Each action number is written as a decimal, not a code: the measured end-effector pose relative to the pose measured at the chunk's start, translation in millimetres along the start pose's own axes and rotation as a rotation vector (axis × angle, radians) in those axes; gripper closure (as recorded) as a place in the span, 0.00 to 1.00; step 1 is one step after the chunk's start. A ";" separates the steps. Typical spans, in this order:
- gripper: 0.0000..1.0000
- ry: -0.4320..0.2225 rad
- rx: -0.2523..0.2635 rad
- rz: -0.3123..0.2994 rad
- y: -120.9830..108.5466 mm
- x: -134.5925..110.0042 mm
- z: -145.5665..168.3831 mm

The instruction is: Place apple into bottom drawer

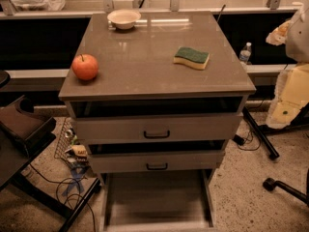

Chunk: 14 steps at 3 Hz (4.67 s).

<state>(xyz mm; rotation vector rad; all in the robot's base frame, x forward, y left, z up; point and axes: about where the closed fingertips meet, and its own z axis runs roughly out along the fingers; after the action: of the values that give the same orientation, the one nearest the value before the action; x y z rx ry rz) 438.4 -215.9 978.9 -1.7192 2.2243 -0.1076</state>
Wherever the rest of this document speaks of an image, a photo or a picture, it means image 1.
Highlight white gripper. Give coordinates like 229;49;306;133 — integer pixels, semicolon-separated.
266;20;309;129

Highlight red apple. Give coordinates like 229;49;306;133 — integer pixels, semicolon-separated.
71;54;98;81

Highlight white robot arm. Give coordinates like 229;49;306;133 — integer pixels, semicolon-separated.
266;2;309;129

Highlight grey drawer cabinet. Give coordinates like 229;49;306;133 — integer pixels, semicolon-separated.
58;11;257;186

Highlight open bottom drawer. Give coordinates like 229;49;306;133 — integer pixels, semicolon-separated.
99;170;217;232

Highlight clear plastic water bottle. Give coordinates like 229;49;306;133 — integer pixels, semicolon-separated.
239;43;252;66

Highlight black metal stand leg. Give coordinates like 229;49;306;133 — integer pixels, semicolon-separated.
242;107;280;160

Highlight green and yellow sponge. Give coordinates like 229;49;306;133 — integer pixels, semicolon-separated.
173;46;210;71

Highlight office chair wheel leg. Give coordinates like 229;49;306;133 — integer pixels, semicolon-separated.
263;170;309;207

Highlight white ceramic bowl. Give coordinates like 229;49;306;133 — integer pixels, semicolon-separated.
107;10;141;30

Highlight blue tape cross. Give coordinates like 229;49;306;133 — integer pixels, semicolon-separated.
62;168;87;196

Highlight dark side table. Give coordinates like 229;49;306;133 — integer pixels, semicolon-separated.
0;70;101;232

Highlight middle drawer with handle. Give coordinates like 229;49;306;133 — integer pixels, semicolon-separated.
89;151;225;173

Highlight drawer with handle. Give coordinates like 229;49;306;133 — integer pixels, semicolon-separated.
71;113;242;144
89;151;225;173

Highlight top drawer with handle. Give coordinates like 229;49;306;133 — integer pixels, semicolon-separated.
71;113;242;144

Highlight wire mesh basket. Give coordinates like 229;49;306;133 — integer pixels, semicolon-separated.
54;118;75;160

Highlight black floor cable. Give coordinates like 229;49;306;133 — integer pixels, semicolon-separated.
28;162;98;232

